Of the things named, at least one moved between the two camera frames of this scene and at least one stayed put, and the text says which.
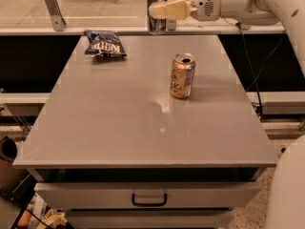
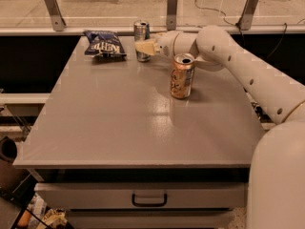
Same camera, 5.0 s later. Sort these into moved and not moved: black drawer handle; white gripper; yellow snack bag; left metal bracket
Moved: white gripper
Not moved: left metal bracket; black drawer handle; yellow snack bag
